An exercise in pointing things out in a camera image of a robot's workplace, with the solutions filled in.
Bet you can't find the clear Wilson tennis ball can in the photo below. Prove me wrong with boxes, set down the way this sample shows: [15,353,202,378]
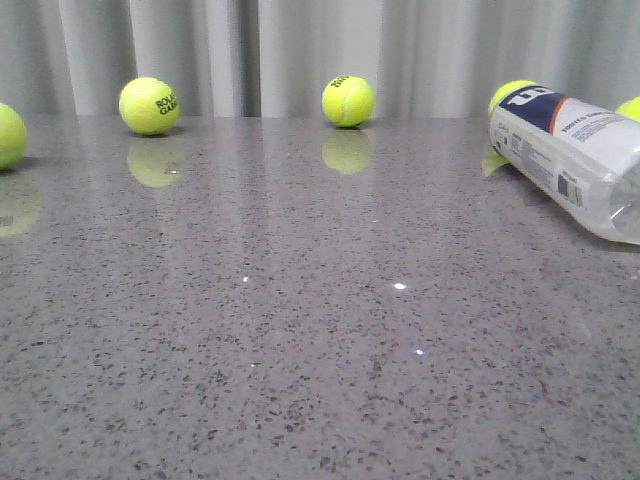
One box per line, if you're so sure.
[488,83,639,245]

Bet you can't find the centre yellow tennis ball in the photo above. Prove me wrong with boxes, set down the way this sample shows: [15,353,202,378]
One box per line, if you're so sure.
[322,75,375,128]

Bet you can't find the Roland Garros yellow tennis ball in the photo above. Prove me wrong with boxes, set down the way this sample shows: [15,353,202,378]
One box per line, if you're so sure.
[119,77,180,135]

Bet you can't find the Wilson yellow tennis ball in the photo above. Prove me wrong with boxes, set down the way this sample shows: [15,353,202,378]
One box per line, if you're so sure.
[488,79,535,115]

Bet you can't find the far-left yellow tennis ball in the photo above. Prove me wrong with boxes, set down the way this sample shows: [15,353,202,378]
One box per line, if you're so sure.
[0,103,28,170]

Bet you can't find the far-right yellow tennis ball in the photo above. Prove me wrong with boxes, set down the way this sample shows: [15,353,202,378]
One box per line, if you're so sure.
[615,96,640,121]

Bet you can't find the grey pleated curtain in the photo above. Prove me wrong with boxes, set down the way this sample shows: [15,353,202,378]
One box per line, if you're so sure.
[1,1,639,118]

